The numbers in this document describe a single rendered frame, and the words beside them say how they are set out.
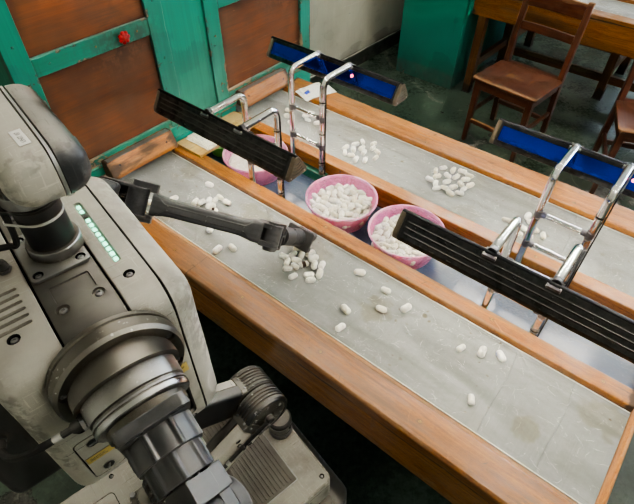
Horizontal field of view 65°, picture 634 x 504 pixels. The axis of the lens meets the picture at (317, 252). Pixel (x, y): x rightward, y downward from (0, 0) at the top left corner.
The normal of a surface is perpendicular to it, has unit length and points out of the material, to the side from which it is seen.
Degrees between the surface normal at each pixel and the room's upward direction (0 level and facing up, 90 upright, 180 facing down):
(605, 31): 90
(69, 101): 90
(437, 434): 0
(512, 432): 0
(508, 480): 0
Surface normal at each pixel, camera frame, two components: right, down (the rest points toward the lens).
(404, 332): 0.00, -0.70
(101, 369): -0.23, -0.52
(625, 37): -0.66, 0.54
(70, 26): 0.77, 0.45
